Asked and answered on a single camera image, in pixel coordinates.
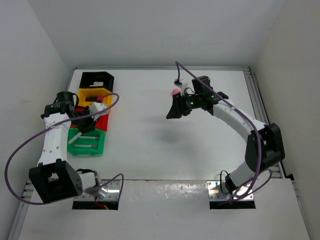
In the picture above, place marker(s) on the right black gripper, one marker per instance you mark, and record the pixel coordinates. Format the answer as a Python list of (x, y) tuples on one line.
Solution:
[(178, 108)]

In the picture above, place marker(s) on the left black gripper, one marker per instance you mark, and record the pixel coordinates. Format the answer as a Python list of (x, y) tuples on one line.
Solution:
[(90, 126)]

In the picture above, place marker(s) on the white pen orange cap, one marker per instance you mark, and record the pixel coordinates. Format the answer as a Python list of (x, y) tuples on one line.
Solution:
[(74, 138)]

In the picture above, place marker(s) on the pink capped glue bottle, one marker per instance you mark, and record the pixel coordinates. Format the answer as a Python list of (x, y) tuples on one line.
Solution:
[(175, 91)]

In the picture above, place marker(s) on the white pen pink cap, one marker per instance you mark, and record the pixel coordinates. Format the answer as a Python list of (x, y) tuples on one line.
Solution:
[(85, 146)]

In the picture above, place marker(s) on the pink black highlighter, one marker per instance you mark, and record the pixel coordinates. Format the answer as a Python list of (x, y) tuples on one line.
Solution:
[(94, 99)]

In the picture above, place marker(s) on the white eraser block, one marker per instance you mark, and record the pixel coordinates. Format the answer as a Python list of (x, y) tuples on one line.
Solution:
[(97, 84)]

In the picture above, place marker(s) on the white pen yellow cap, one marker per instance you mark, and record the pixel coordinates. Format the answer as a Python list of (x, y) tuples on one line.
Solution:
[(89, 137)]

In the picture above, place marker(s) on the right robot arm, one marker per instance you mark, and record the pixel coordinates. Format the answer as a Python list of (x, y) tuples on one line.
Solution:
[(264, 143)]

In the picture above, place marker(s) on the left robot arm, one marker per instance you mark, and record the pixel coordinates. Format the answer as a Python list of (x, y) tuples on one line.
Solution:
[(54, 178)]

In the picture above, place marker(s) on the red storage bin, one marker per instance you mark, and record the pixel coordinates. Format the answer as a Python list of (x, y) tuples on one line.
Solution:
[(102, 123)]

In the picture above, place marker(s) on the green storage bin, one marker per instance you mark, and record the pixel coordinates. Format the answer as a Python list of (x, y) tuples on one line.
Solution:
[(91, 143)]

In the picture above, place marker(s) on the yellow storage bin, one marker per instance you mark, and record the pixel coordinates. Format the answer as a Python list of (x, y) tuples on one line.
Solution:
[(90, 92)]

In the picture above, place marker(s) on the black storage bin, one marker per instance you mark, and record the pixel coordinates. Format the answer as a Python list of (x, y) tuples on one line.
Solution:
[(88, 78)]

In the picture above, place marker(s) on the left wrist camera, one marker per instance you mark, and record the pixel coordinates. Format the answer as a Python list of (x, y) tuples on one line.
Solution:
[(98, 109)]

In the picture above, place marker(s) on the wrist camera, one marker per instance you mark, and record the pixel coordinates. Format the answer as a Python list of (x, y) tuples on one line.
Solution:
[(98, 109), (181, 85)]

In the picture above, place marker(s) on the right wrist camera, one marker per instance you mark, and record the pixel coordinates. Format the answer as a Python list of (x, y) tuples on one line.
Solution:
[(181, 85)]

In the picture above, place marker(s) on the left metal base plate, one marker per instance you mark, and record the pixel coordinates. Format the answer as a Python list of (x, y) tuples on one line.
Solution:
[(107, 193)]

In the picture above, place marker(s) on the metal base plate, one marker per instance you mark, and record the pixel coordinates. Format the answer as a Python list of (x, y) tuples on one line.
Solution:
[(217, 192), (107, 193)]

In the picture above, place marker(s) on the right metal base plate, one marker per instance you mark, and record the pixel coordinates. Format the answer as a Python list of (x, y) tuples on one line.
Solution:
[(217, 192)]

